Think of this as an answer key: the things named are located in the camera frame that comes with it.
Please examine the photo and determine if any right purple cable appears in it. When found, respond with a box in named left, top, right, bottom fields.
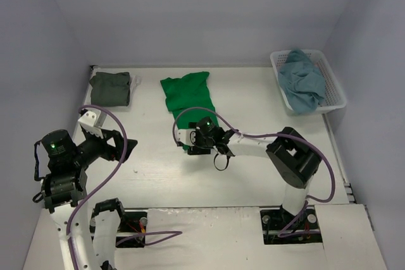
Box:
left=172, top=107, right=337, bottom=239

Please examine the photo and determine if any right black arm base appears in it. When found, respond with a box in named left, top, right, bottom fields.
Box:
left=260, top=207, right=323, bottom=245

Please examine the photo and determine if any white laundry basket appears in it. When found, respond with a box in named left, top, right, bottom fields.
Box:
left=270, top=49, right=347, bottom=115

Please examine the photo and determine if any grey green t shirt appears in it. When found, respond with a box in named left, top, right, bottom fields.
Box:
left=89, top=72, right=131, bottom=107

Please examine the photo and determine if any purple cable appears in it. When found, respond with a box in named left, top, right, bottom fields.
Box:
left=66, top=104, right=184, bottom=270
left=172, top=107, right=337, bottom=239

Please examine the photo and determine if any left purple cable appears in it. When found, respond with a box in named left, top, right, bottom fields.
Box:
left=66, top=104, right=184, bottom=270

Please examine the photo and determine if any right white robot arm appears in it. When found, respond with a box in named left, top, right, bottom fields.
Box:
left=177, top=117, right=321, bottom=227

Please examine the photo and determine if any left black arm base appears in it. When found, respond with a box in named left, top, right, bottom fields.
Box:
left=89, top=198, right=147, bottom=242

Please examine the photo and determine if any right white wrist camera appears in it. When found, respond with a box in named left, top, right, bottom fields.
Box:
left=175, top=129, right=196, bottom=146

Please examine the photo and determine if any blue t shirt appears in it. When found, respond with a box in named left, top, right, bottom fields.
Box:
left=278, top=49, right=326, bottom=114

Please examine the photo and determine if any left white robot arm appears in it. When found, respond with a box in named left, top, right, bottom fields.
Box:
left=33, top=129, right=138, bottom=269

